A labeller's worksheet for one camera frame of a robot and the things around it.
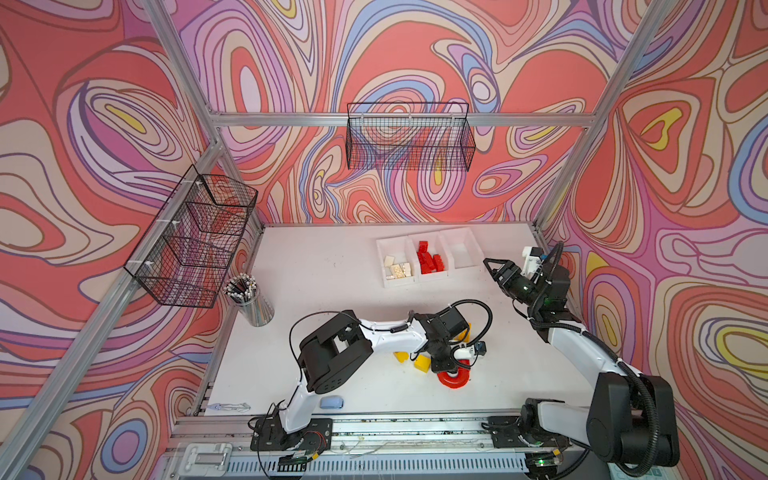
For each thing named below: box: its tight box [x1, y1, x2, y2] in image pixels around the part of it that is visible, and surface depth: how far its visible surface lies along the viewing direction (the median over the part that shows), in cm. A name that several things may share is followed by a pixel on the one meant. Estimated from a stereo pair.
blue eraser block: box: [319, 396, 344, 409], surface depth 78 cm
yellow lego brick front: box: [413, 354, 431, 373], surface depth 84 cm
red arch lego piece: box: [437, 366, 470, 389], surface depth 84 cm
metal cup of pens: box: [223, 273, 275, 327], surface depth 84 cm
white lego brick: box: [391, 264, 406, 279], surface depth 106 cm
